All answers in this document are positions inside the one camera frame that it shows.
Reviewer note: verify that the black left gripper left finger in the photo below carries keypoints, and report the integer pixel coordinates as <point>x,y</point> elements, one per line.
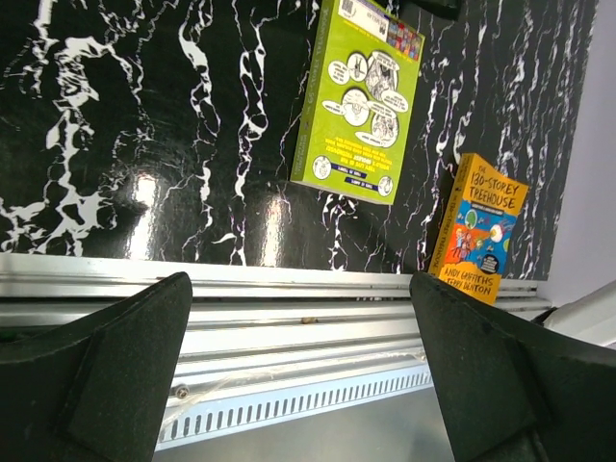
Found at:
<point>94,389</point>

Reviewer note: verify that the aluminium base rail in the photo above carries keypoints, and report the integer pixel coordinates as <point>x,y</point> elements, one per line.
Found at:
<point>263,346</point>

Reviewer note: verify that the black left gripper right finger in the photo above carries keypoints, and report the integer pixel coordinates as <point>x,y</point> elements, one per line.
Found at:
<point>511,389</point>

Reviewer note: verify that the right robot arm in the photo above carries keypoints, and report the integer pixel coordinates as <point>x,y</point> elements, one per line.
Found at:
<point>590,319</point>

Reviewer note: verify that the lime green book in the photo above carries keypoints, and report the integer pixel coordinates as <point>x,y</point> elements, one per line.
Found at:
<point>358,102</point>

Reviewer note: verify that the orange 130-Storey Treehouse book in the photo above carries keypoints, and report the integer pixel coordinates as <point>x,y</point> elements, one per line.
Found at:
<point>473,241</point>

